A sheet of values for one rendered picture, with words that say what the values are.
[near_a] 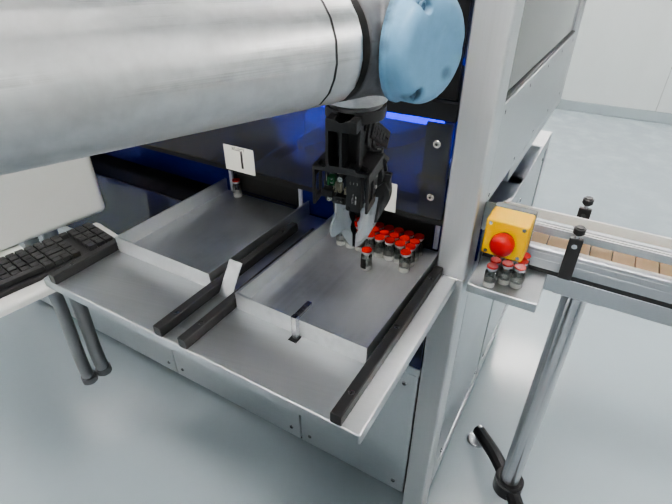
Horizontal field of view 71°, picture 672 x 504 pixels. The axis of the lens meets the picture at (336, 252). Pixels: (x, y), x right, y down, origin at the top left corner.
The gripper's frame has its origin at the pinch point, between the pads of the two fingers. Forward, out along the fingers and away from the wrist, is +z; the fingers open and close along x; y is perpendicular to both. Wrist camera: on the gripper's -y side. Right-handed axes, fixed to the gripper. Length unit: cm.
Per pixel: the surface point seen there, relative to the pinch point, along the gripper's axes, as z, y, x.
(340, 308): 19.6, -4.4, -3.7
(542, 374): 49, -30, 37
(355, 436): 18.6, 18.8, 6.9
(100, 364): 87, -16, -93
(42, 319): 115, -42, -160
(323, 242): 21.0, -23.7, -14.8
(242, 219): 21.8, -26.4, -36.4
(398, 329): 17.3, -0.9, 7.6
